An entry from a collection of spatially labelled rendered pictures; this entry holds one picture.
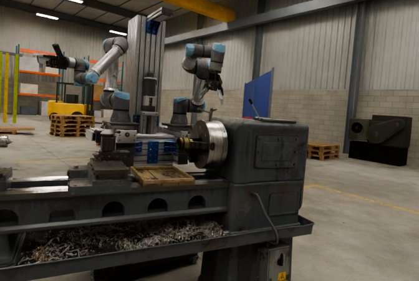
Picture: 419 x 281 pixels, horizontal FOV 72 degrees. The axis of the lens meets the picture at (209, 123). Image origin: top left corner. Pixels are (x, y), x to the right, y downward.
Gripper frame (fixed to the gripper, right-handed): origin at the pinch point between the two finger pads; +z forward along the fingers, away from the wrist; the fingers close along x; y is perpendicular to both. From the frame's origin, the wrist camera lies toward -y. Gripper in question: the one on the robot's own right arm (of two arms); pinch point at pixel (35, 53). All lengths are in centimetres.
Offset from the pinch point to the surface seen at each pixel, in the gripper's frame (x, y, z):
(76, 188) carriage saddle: -79, 57, 10
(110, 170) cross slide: -82, 50, -6
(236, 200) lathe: -121, 66, -71
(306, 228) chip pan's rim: -155, 82, -110
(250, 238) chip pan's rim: -135, 86, -72
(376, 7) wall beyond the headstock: 29, -356, -1126
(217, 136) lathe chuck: -104, 29, -63
